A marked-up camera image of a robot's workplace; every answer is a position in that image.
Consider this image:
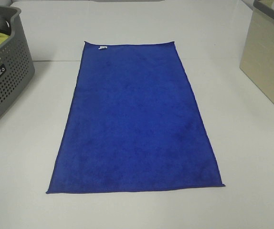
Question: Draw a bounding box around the beige storage box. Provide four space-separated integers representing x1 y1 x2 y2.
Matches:
240 0 274 104

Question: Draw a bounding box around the grey perforated plastic basket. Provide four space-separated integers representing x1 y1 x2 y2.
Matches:
0 6 35 118

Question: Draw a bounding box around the blue microfiber towel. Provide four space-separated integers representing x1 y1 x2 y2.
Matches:
47 42 223 194

